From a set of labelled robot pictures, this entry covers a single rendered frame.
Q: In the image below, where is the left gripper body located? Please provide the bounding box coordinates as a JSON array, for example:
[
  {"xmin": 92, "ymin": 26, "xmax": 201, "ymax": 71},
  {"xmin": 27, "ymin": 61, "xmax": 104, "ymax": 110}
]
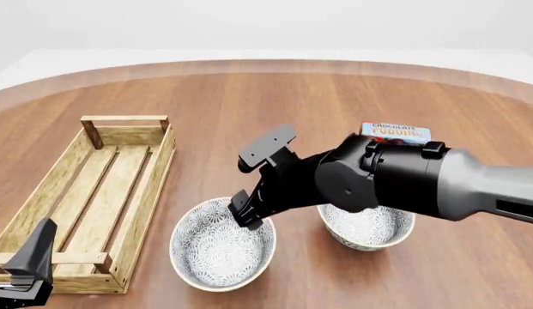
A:
[{"xmin": 0, "ymin": 276, "xmax": 56, "ymax": 308}]

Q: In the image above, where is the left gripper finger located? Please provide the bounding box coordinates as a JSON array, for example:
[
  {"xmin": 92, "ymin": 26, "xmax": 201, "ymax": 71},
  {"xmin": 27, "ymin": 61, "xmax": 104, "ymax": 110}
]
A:
[{"xmin": 2, "ymin": 217, "xmax": 59, "ymax": 285}]

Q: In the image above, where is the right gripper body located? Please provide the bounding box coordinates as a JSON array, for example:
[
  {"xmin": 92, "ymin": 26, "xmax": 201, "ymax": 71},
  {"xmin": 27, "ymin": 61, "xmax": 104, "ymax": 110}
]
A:
[{"xmin": 229, "ymin": 189, "xmax": 266, "ymax": 232}]

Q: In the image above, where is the patterned bowl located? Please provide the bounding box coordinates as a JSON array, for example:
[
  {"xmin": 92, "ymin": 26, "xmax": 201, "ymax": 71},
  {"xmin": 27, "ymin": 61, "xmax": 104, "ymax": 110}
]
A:
[
  {"xmin": 168, "ymin": 196, "xmax": 278, "ymax": 294},
  {"xmin": 316, "ymin": 201, "xmax": 417, "ymax": 253}
]

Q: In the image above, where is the wooden slat tray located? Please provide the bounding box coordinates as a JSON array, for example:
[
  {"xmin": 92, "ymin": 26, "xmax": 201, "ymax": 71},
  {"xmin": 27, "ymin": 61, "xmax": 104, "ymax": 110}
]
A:
[{"xmin": 0, "ymin": 114, "xmax": 178, "ymax": 295}]

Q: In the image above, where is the flat plate on black stalk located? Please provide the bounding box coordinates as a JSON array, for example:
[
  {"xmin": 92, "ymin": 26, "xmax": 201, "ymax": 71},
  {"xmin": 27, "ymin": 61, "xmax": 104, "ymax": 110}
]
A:
[{"xmin": 237, "ymin": 124, "xmax": 299, "ymax": 174}]

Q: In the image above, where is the chocolate pudding box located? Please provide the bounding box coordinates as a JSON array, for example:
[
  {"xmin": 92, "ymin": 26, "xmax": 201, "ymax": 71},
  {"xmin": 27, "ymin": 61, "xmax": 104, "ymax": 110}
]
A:
[{"xmin": 360, "ymin": 121, "xmax": 433, "ymax": 149}]

